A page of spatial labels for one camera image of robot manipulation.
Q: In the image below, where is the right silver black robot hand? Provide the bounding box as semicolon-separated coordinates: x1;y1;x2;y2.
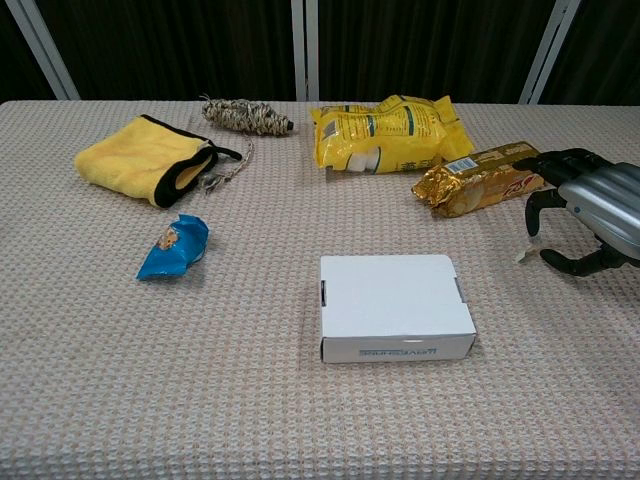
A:
512;148;640;278

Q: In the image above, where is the white cardboard box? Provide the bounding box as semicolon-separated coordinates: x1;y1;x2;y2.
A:
318;254;478;365

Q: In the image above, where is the gold biscuit packet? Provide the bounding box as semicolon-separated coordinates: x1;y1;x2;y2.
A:
411;141;547;219

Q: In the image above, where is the black curtain panel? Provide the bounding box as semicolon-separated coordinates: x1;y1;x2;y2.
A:
0;0;56;104
34;0;299;101
538;0;640;106
318;0;557;105

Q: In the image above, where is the yellow snack bag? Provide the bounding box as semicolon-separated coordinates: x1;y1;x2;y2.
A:
309;94;476;175

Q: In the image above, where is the blue snack wrapper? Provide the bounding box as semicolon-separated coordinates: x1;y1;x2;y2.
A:
136;213;210;282

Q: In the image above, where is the beige waffle tablecloth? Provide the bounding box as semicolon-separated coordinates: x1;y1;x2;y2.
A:
0;99;640;480

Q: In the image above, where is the yellow cloth with black trim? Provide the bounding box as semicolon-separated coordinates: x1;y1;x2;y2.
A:
73;113;244;209

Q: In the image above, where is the white frame post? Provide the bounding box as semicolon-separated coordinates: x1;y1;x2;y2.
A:
4;0;81;101
291;0;321;103
518;0;584;105

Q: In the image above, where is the camouflage rope bundle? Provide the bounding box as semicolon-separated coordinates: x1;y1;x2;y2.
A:
199;94;295;197

